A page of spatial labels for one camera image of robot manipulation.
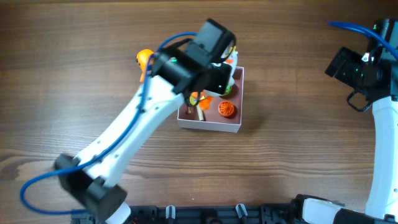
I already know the orange ribbed round toy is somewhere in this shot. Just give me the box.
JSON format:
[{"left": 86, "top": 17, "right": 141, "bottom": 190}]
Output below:
[{"left": 218, "top": 101, "right": 235, "bottom": 118}]

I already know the white plush duck toy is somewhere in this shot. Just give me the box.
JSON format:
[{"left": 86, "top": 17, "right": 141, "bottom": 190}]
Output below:
[{"left": 190, "top": 47, "right": 238, "bottom": 110}]

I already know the white cardboard box pink interior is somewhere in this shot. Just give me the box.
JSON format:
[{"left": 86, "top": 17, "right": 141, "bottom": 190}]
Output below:
[{"left": 177, "top": 67, "right": 244, "bottom": 133}]

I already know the green patterned ball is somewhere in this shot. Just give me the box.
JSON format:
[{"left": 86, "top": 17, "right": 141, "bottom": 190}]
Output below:
[{"left": 224, "top": 85, "right": 233, "bottom": 95}]

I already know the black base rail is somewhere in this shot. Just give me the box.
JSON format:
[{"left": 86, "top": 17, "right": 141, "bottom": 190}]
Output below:
[{"left": 70, "top": 203, "right": 299, "bottom": 224}]

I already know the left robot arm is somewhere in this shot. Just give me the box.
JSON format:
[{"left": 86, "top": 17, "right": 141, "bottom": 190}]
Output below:
[{"left": 54, "top": 19, "right": 236, "bottom": 223}]

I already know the wooden rattle drum toy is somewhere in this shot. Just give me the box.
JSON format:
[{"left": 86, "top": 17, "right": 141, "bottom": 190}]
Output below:
[{"left": 186, "top": 96, "right": 205, "bottom": 121}]

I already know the orange plastic dinosaur toy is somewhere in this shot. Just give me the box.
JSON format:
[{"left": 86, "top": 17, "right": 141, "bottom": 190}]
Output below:
[{"left": 136, "top": 49, "right": 154, "bottom": 83}]

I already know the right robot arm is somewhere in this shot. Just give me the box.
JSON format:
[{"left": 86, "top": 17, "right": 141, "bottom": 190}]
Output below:
[{"left": 289, "top": 19, "right": 397, "bottom": 223}]

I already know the left blue cable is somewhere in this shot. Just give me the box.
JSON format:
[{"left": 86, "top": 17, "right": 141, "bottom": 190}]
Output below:
[{"left": 19, "top": 31, "right": 198, "bottom": 216}]

